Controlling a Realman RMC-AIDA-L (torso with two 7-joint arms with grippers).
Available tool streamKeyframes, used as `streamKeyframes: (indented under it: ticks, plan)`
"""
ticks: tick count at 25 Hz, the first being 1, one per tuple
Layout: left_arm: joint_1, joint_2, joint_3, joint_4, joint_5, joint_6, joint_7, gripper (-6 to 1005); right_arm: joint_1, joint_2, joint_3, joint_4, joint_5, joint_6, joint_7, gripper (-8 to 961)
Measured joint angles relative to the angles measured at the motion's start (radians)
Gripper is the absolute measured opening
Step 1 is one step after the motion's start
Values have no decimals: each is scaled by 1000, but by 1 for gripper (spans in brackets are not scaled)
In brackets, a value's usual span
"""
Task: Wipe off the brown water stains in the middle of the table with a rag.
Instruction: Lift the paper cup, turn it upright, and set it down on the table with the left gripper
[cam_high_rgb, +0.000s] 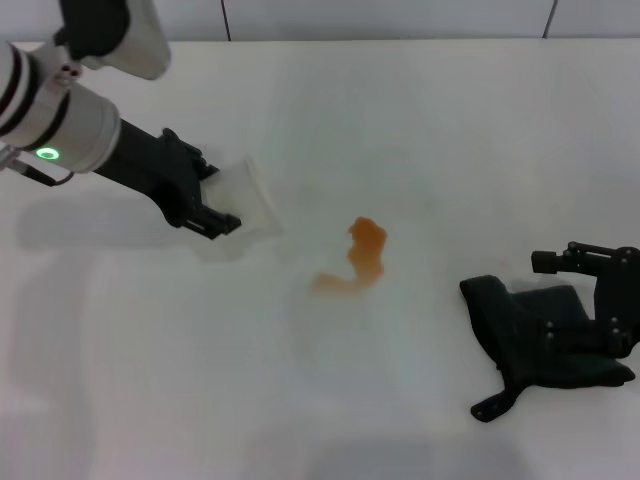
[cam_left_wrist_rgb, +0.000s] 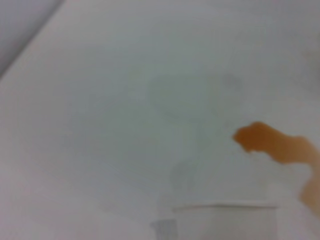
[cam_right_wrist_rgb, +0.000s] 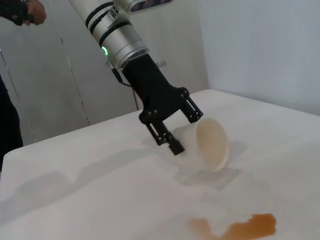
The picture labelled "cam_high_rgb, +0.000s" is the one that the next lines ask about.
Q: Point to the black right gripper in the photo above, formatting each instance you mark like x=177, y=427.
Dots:
x=622, y=300

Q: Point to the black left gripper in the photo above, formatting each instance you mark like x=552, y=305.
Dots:
x=145, y=165

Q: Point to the white paper cup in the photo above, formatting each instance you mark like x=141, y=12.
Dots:
x=245, y=195

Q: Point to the dark blue rag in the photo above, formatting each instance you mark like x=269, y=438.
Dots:
x=505, y=330

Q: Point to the brown water stain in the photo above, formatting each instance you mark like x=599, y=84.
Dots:
x=367, y=250

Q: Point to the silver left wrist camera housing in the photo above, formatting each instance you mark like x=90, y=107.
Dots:
x=135, y=35

